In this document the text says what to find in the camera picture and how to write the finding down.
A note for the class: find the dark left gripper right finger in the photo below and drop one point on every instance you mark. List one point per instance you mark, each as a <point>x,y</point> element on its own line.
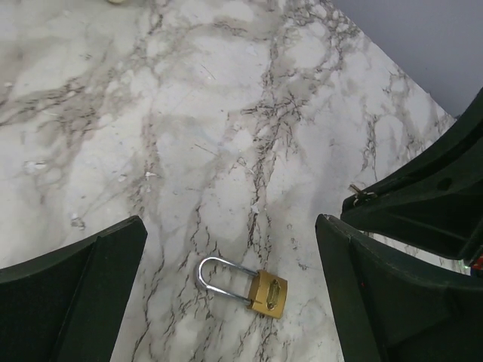
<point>390,306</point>

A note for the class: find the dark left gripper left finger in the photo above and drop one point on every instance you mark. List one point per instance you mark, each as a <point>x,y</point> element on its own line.
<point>68,305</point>

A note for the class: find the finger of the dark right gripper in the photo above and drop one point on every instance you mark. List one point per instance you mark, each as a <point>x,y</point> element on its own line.
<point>441,214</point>
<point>450,146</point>

